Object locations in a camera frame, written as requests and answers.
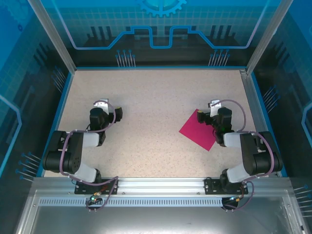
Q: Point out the aluminium side rail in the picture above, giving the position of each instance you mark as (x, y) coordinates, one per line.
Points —
(248, 92)

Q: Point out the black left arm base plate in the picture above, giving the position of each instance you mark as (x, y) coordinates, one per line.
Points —
(109, 186)

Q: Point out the aluminium frame post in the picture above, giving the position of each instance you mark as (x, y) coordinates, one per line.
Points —
(268, 36)
(52, 36)

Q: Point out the aluminium sheet panel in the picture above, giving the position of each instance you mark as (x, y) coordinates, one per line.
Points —
(158, 219)

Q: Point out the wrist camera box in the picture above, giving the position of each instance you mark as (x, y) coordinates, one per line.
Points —
(214, 105)
(101, 103)

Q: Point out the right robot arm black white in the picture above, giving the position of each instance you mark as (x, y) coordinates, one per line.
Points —
(253, 156)

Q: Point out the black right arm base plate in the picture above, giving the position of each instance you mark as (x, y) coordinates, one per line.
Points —
(212, 186)

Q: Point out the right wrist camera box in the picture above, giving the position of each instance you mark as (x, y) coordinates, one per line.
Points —
(214, 105)

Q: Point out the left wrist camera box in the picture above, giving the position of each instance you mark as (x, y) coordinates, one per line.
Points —
(101, 103)

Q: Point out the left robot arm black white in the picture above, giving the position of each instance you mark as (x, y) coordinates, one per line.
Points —
(73, 148)

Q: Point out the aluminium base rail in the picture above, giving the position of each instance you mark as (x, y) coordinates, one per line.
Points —
(158, 184)

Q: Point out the magenta cloth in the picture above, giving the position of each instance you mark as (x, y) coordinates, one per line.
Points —
(195, 134)

